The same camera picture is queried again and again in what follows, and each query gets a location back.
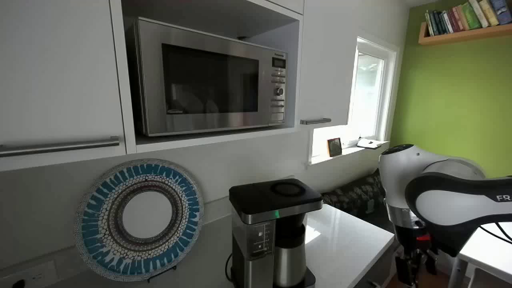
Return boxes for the dark patterned cushion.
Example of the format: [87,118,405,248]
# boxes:
[321,169,396,232]

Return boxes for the window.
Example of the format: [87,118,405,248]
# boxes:
[347,36,399,143]

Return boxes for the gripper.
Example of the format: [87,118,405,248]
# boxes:
[394,225,438,287]

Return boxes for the black silver coffee maker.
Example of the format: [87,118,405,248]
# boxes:
[226,178,324,288]

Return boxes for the flat white device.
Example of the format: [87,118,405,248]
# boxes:
[356,138,383,150]

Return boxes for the small dark picture frame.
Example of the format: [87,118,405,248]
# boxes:
[327,137,343,158]

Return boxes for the microwave door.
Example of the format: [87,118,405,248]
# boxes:
[138,18,272,136]

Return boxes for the white wall socket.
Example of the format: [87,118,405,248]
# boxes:
[0,260,59,288]

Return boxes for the narrow white cabinet door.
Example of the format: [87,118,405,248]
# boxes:
[298,0,400,129]

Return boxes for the blue white decorative plate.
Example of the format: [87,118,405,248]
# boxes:
[74,158,205,282]

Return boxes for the white table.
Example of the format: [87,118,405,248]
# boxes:
[447,222,512,288]

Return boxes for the row of books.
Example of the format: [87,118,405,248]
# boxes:
[424,0,512,37]

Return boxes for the black wire plate stand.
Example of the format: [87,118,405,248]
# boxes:
[146,265,179,283]

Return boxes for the stainless steel microwave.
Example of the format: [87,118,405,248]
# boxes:
[133,17,289,137]

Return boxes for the white wall cabinet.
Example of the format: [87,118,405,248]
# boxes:
[0,0,401,173]

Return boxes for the large white cabinet door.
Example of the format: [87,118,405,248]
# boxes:
[0,0,127,173]

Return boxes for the wooden wall shelf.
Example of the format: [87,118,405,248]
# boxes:
[418,22,512,46]

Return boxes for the steel coffee carafe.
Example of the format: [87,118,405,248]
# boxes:
[274,215,309,288]

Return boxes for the long silver cabinet handle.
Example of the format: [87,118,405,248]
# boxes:
[0,136,120,158]

